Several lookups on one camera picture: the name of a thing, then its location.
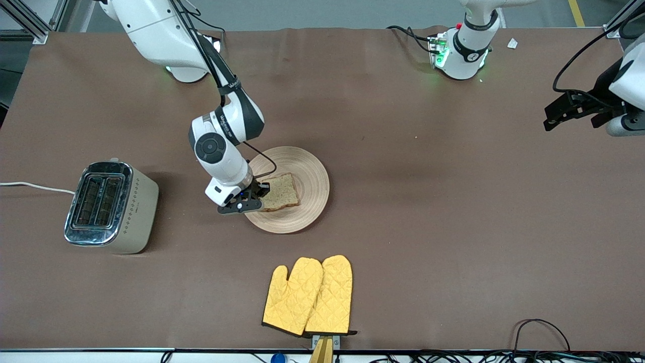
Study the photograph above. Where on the small blue round object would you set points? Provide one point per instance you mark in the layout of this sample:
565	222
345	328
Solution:
277	359

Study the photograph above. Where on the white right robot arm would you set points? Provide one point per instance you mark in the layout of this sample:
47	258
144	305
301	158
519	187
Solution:
151	30

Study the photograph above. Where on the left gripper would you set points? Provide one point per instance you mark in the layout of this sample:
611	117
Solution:
600	94

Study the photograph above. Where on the beige two-slot toaster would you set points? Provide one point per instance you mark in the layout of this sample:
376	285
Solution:
136	217

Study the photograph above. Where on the wooden camera stand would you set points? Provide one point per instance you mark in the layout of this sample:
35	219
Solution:
322	353

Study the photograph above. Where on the aluminium frame profile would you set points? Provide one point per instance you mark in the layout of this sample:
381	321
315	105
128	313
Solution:
612	33
40	36

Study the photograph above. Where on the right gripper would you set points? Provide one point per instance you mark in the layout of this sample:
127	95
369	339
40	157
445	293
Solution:
258	189

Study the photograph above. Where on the yellow quilted oven mitt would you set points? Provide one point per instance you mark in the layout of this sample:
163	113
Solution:
292	297
335	297

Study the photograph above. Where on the small white paper scrap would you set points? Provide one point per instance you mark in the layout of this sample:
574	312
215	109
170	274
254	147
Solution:
512	43

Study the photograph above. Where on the round wooden plate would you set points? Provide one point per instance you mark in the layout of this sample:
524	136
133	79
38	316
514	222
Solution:
307	171

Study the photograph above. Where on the brown bread slice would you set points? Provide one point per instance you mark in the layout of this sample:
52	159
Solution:
282	194

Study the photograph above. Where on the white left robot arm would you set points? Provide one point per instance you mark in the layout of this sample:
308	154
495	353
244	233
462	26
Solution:
466	55

